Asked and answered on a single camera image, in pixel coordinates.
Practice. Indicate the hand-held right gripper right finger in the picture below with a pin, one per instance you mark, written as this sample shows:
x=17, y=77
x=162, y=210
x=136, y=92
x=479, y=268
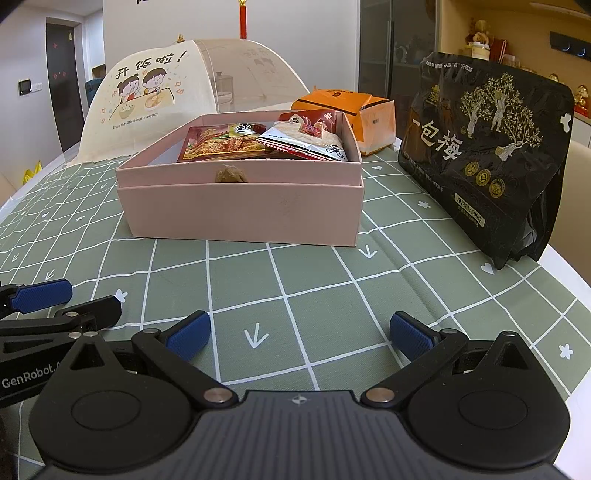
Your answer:
x=411, y=334

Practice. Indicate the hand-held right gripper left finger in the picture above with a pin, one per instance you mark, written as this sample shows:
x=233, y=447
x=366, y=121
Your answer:
x=189, y=334

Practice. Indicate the white lidded jar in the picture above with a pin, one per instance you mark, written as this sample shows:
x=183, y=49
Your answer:
x=477, y=51

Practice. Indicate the dark door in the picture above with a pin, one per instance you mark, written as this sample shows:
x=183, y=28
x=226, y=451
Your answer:
x=64, y=92

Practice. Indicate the cream mesh food cover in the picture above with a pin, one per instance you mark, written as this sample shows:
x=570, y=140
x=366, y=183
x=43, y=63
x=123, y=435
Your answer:
x=138, y=115

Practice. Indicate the red hanging knot ornament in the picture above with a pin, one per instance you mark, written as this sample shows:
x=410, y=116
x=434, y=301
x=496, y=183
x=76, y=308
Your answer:
x=243, y=23

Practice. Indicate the wall control panel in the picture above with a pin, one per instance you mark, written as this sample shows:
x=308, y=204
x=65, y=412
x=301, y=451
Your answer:
x=25, y=87

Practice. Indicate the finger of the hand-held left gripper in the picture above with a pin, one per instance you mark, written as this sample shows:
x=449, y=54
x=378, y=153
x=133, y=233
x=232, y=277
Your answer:
x=55, y=323
x=41, y=295

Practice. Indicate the black snack bag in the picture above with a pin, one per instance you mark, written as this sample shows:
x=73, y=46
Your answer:
x=485, y=184

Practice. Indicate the pink cardboard box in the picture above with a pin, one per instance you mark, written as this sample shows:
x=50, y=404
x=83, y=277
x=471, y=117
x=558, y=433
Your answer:
x=240, y=212

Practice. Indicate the yellow plastic bag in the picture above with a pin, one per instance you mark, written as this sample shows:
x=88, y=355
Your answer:
x=32, y=173

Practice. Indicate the white rice cracker packet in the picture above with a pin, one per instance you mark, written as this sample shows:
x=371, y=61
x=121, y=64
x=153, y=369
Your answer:
x=304, y=138

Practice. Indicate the glass door cabinet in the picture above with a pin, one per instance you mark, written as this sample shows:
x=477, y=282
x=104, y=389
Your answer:
x=397, y=46

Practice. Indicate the yellow snack packet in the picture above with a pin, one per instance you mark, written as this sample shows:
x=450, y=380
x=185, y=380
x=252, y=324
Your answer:
x=247, y=129

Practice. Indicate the green checked tablecloth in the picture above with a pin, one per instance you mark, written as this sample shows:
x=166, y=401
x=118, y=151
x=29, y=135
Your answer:
x=323, y=286

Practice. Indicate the orange cardboard box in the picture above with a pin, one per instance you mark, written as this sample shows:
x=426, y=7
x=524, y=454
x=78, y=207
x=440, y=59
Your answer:
x=374, y=124

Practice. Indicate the red gold snack packet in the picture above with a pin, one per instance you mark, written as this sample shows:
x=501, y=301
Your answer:
x=217, y=145

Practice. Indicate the wooden display shelf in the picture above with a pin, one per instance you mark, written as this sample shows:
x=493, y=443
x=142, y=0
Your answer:
x=526, y=46

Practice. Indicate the golden figurine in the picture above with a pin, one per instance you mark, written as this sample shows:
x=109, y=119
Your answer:
x=480, y=32

